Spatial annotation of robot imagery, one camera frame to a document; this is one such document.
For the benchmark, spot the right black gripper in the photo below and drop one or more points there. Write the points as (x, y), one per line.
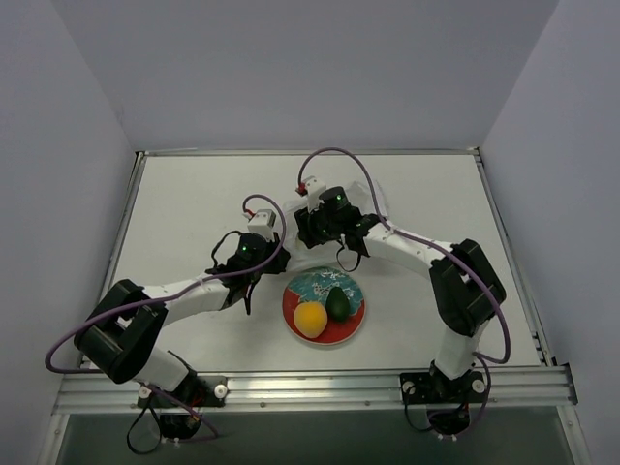
(306, 228)

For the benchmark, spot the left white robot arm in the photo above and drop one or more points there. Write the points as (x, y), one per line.
(121, 333)

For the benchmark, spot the orange fake fruit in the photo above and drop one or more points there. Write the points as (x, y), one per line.
(310, 319)

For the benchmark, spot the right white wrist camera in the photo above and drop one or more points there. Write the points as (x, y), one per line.
(311, 188)

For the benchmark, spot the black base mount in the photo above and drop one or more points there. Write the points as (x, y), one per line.
(175, 413)
(452, 407)

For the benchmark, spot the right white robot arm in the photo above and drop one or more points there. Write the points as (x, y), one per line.
(467, 290)

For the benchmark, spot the white translucent plastic bag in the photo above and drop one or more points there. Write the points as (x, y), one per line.
(303, 258)

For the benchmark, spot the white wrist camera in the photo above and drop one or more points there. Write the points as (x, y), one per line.
(261, 222)
(311, 188)

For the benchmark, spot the dark green fake avocado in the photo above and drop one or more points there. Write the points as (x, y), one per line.
(337, 305)

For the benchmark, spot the red and teal plate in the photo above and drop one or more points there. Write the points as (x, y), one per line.
(314, 285)

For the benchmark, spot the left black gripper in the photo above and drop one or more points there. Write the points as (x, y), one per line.
(273, 259)

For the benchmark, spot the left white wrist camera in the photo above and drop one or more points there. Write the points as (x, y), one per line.
(261, 222)

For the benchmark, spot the aluminium front rail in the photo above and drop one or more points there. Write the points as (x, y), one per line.
(304, 391)

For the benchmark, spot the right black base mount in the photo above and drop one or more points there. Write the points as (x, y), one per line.
(452, 407)

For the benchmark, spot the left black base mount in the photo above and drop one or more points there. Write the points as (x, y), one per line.
(175, 413)

